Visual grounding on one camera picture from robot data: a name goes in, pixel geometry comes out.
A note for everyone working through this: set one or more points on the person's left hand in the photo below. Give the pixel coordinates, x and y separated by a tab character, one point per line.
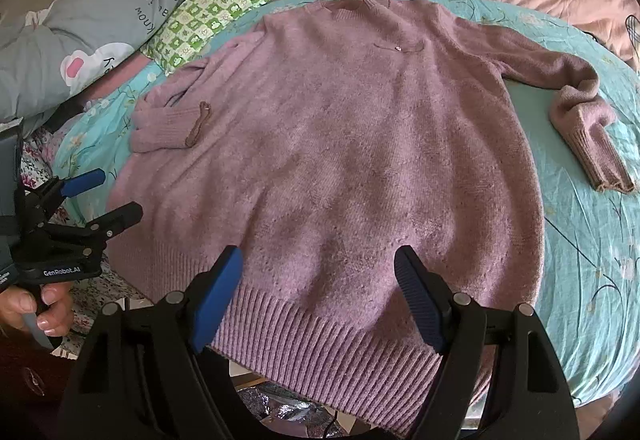
56	321

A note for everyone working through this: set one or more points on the grey printed pillow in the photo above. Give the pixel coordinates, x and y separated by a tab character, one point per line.
52	55

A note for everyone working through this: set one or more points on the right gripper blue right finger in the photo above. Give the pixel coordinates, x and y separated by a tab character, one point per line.
427	294

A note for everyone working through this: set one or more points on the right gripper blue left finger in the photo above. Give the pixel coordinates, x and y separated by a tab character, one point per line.
211	292

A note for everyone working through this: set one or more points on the floral white bed sheet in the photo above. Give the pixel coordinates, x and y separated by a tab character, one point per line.
46	252

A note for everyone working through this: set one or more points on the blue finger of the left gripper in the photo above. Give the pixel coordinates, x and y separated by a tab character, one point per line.
73	186
115	222

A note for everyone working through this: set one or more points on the teal floral quilt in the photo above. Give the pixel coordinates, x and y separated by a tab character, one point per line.
589	297

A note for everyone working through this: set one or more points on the green checkered pillow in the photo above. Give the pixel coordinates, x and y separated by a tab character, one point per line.
189	29

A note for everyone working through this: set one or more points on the mauve knitted sweater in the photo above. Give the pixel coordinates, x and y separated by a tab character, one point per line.
321	141

